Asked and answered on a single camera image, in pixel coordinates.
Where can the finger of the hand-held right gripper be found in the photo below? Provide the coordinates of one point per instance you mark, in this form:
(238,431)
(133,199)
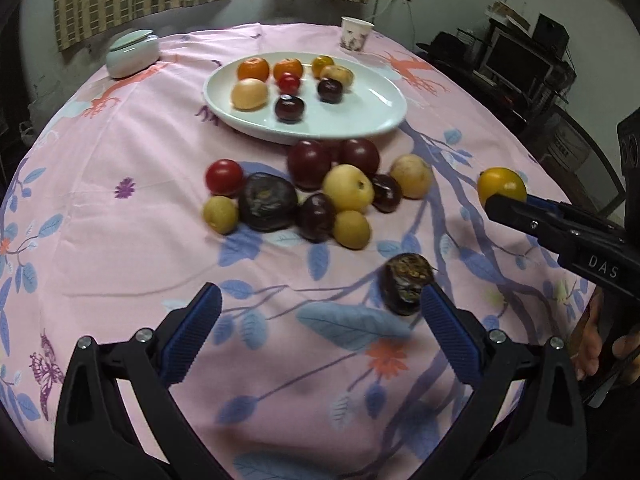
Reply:
(542,202)
(515,212)

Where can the small yellow plum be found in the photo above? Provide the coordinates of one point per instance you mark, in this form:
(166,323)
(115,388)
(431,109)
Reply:
(351,230)
(220,215)

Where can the white oval plate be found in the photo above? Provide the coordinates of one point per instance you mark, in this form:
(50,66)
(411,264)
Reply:
(370,105)

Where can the printed paper cup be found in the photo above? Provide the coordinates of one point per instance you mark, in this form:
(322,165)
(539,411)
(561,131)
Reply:
(356,35)

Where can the striped tan pepino melon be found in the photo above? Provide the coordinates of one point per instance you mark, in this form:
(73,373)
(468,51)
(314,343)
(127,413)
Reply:
(411,176)
(340,74)

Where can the black mesh office chair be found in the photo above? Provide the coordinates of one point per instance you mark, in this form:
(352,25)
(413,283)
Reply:
(575,150)

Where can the black computer desk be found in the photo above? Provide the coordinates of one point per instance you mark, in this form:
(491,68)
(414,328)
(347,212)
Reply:
(470,80)

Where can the orange tangerine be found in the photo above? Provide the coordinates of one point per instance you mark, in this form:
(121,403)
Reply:
(288,66)
(253,69)

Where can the small red tomato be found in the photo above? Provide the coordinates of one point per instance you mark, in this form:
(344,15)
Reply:
(224,176)
(288,83)

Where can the pink printed tablecloth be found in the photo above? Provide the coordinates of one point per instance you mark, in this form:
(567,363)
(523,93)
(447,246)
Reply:
(125,260)

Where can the person's right hand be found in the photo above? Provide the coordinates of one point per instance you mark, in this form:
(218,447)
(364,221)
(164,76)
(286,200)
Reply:
(590,340)

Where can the dark purple mangosteen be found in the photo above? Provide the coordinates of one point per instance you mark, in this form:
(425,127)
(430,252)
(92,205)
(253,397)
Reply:
(267,202)
(406,282)

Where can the small dark purple plum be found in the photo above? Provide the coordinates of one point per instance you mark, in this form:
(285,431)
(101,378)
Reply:
(387,194)
(316,217)
(290,109)
(330,91)

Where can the black speaker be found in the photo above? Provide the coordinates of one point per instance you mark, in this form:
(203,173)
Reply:
(550,32)

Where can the pale ceramic lidded jar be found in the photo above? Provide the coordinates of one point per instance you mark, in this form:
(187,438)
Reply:
(132,55)

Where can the pale yellow pepino melon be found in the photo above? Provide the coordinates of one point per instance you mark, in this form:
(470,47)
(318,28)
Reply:
(249,94)
(348,189)

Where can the orange yellow tomato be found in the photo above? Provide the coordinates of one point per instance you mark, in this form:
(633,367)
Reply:
(500,184)

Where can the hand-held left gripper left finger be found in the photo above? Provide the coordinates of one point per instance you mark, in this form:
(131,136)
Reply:
(192,330)

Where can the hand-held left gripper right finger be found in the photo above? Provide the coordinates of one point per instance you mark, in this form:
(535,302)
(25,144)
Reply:
(450,335)

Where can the large dark red plum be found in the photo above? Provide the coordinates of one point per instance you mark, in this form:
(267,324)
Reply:
(309,164)
(360,154)

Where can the computer monitor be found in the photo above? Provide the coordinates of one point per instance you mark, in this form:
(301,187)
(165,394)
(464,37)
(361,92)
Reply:
(520,57)

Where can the yellow green tomato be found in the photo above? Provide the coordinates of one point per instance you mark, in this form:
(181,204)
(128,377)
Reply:
(321,62)

